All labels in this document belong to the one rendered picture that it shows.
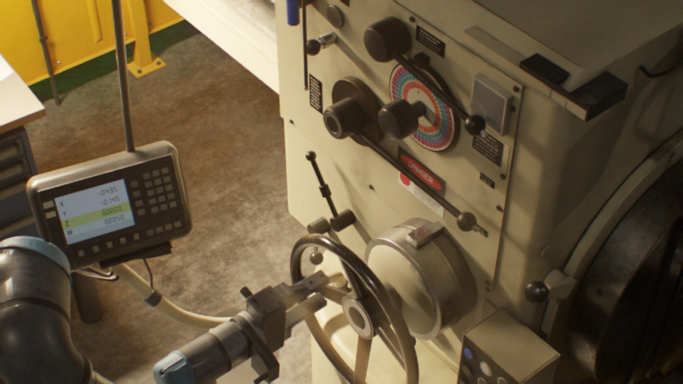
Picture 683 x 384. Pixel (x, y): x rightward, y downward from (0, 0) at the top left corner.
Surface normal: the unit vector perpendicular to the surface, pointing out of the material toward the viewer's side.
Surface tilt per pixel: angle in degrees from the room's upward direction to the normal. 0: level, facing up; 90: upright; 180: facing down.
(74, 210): 70
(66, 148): 0
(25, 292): 8
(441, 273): 39
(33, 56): 90
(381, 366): 0
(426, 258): 20
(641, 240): 43
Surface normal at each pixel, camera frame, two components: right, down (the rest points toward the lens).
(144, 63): 0.63, 0.54
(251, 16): 0.00, -0.73
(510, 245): -0.77, 0.44
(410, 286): -0.48, 0.25
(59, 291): 0.84, -0.48
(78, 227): 0.39, 0.35
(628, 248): -0.57, -0.18
